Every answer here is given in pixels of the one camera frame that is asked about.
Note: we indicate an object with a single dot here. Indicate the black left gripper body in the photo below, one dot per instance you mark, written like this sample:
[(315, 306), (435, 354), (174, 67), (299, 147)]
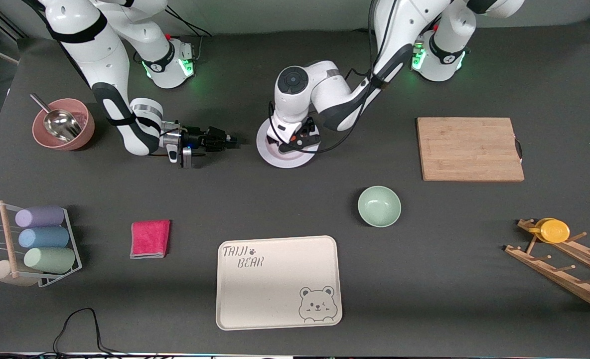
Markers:
[(306, 133)]

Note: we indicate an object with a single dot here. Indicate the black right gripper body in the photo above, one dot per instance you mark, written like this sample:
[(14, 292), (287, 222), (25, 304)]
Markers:
[(199, 139)]

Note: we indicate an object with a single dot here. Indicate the white round plate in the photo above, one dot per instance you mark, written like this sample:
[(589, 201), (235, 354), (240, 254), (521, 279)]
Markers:
[(285, 160)]

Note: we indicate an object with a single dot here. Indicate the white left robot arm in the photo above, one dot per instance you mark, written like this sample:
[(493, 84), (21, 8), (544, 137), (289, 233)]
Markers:
[(325, 85)]

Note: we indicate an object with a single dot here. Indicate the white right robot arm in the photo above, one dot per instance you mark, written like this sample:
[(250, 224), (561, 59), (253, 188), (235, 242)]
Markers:
[(100, 55)]

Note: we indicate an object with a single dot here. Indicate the light green bowl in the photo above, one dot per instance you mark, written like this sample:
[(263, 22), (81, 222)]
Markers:
[(378, 206)]

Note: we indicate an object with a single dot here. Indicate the pink folded cloth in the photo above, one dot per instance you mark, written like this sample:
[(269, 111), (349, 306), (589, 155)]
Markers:
[(149, 239)]

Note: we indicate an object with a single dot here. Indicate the metal scoop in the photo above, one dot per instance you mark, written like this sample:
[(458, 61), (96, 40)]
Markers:
[(61, 124)]

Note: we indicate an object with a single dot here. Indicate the beige tray with bear print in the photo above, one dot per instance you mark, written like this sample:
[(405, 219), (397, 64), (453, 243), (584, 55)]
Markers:
[(275, 284)]

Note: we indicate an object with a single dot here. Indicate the pink bowl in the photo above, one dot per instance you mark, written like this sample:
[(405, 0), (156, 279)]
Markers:
[(43, 137)]

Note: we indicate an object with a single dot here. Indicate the wooden cutting board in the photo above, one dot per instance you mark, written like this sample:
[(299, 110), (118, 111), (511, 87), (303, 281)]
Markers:
[(469, 149)]

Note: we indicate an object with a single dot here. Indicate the purple cup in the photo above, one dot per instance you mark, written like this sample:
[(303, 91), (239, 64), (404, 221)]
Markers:
[(40, 217)]

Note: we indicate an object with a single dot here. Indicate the blue cup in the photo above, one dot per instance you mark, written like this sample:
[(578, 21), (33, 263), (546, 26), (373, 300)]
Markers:
[(43, 237)]

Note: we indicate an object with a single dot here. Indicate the green cup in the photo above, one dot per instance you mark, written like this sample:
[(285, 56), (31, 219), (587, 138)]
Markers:
[(50, 260)]

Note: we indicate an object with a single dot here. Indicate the beige cup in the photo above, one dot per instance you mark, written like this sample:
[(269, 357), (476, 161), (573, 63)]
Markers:
[(3, 274)]

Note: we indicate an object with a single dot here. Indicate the yellow cup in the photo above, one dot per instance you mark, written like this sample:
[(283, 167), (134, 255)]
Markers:
[(554, 231)]

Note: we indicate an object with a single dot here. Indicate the wooden peg rack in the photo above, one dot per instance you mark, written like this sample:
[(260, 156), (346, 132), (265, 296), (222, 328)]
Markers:
[(564, 274)]

